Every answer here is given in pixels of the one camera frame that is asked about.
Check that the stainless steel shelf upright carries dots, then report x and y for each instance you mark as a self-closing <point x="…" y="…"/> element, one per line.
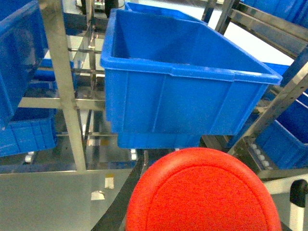
<point x="53" y="20"/>

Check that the blue bin lower shelf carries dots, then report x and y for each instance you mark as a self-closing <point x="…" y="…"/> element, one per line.
<point x="30" y="130"/>

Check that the blue bin shelf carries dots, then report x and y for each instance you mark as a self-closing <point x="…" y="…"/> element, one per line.
<point x="23" y="45"/>
<point x="30" y="130"/>

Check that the blue bin left shelf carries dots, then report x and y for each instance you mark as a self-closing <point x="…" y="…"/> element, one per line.
<point x="23" y="45"/>

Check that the large blue shelf bin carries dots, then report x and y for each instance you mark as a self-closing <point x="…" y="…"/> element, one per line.
<point x="170" y="81"/>

